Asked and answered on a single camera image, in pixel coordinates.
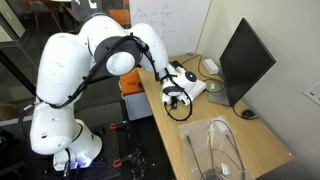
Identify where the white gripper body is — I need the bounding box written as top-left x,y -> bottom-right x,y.
161,89 -> 189,106

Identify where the silver monitor stand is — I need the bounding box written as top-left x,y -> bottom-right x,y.
207,80 -> 233,108

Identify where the white power adapter box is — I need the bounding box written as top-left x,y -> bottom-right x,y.
202,58 -> 220,75

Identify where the clear plastic bag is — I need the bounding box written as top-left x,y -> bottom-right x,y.
178,114 -> 255,180

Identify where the orange black clamp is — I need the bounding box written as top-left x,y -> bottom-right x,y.
109,121 -> 130,131
112,152 -> 142,169

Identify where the whiteboard with dark writing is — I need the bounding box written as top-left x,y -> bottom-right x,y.
129,0 -> 213,60

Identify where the black computer mouse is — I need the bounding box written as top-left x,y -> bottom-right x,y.
240,108 -> 257,120

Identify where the black robot table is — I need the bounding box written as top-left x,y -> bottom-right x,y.
33,119 -> 161,180

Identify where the black computer monitor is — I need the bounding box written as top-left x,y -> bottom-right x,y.
219,17 -> 278,108

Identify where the green white label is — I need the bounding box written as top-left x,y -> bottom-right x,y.
221,162 -> 232,176

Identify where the thin black straight cable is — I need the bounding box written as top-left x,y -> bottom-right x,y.
185,134 -> 205,180

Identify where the thin coiled cable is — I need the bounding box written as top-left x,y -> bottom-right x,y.
207,118 -> 247,180

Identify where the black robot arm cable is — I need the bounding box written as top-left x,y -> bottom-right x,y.
18,33 -> 162,134

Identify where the white paper wall sign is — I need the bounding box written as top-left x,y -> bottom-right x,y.
302,78 -> 320,107

